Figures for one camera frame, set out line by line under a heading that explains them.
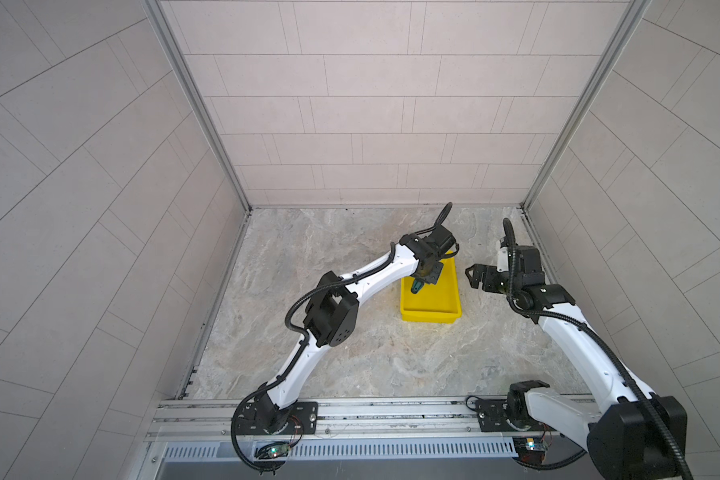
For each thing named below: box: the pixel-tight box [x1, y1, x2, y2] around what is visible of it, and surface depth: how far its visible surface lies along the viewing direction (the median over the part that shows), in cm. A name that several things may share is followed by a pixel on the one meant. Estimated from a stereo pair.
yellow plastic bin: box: [400, 250, 462, 324], surface depth 89 cm
